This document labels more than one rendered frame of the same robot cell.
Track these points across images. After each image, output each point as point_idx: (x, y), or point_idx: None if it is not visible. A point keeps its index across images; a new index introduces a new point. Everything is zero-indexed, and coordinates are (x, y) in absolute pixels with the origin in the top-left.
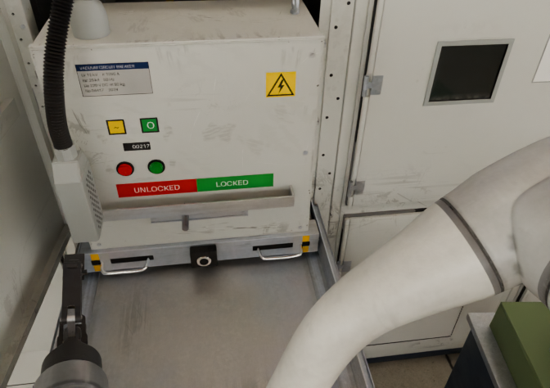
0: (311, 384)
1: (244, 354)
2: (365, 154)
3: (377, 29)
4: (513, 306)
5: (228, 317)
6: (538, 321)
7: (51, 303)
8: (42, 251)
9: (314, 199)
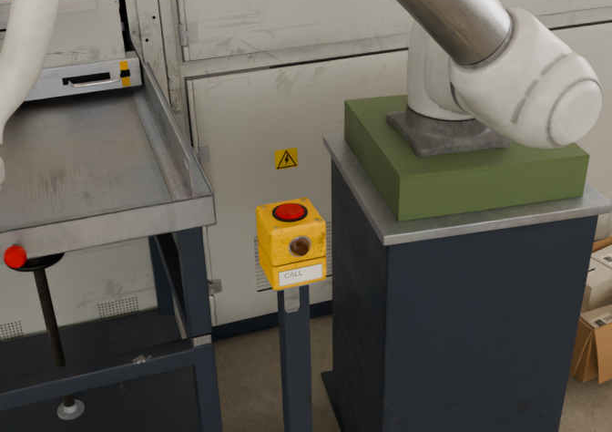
0: None
1: (52, 155)
2: None
3: None
4: (357, 101)
5: (35, 138)
6: (381, 107)
7: None
8: None
9: (143, 56)
